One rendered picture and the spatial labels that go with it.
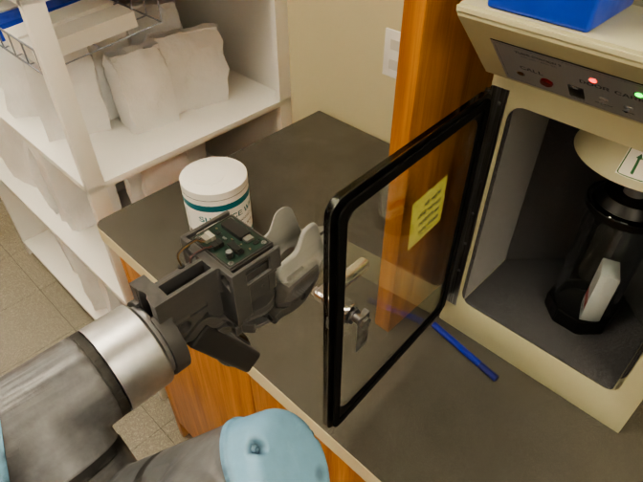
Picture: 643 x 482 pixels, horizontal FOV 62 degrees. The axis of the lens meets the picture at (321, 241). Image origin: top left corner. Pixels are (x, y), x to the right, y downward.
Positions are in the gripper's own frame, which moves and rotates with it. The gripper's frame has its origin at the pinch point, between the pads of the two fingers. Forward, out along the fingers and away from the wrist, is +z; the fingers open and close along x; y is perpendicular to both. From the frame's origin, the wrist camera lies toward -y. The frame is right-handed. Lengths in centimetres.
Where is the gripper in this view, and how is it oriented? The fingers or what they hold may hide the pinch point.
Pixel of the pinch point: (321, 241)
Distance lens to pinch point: 56.1
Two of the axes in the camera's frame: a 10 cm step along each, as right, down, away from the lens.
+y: 0.0, -7.4, -6.7
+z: 7.0, -4.8, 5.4
